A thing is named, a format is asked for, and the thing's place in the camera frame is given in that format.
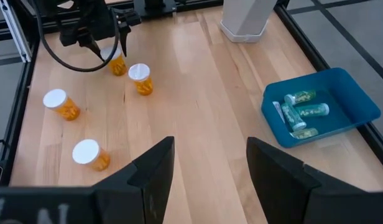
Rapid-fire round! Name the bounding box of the silver aluminium rail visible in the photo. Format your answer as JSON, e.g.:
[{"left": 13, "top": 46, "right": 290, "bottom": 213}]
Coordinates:
[{"left": 0, "top": 0, "right": 33, "bottom": 63}]

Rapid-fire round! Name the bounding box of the white hexagonal plant pot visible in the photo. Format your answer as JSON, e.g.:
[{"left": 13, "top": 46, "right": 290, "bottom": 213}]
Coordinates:
[{"left": 219, "top": 0, "right": 278, "bottom": 44}]

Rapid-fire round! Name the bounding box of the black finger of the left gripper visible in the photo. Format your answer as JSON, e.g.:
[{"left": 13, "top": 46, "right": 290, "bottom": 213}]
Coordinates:
[
  {"left": 118, "top": 14, "right": 132, "bottom": 58},
  {"left": 81, "top": 34, "right": 106, "bottom": 62}
]

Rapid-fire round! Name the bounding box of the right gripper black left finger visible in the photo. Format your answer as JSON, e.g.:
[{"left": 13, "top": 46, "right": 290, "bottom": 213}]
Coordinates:
[{"left": 91, "top": 136, "right": 175, "bottom": 224}]

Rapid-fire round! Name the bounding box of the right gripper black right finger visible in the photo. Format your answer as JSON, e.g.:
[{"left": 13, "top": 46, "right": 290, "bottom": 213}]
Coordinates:
[{"left": 246, "top": 136, "right": 323, "bottom": 224}]

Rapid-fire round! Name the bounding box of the small clear pill bottle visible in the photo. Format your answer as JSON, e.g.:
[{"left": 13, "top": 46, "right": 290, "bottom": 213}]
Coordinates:
[
  {"left": 284, "top": 90, "right": 317, "bottom": 106},
  {"left": 280, "top": 102, "right": 307, "bottom": 132},
  {"left": 295, "top": 103, "right": 330, "bottom": 118},
  {"left": 289, "top": 127, "right": 320, "bottom": 140}
]

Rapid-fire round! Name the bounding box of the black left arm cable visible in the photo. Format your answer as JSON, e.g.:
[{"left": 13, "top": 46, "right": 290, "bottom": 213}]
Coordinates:
[{"left": 31, "top": 0, "right": 121, "bottom": 73}]

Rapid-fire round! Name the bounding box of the orange white-capped pill bottle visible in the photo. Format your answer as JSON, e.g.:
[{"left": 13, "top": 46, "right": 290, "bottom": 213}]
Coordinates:
[
  {"left": 127, "top": 63, "right": 154, "bottom": 96},
  {"left": 100, "top": 45, "right": 128, "bottom": 77},
  {"left": 72, "top": 139, "right": 112, "bottom": 172},
  {"left": 42, "top": 88, "right": 81, "bottom": 122}
]

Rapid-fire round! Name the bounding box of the blue plastic bin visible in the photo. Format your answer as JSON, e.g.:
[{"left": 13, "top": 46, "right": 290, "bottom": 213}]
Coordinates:
[{"left": 261, "top": 67, "right": 382, "bottom": 149}]

